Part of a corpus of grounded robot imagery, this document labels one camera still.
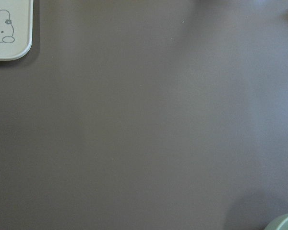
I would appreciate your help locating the cream tray with cartoon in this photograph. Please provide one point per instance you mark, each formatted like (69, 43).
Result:
(16, 28)

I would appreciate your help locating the light green bowl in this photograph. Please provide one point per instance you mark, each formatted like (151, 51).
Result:
(279, 223)

